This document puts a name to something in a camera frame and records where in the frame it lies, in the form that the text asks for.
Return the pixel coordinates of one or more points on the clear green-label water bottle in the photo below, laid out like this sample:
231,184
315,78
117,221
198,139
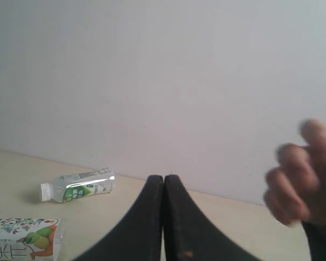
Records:
66,188

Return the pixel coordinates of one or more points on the clear floral-label tea bottle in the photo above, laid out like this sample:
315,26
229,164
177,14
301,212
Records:
24,238

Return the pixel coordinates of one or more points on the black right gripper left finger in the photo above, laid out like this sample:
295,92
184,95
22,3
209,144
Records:
138,234

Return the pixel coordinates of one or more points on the black-sleeved forearm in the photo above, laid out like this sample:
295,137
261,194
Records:
316,236

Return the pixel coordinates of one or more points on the person's open bare hand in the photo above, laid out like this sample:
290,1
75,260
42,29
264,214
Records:
296,188

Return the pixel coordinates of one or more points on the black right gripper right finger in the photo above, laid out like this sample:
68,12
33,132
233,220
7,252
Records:
189,234

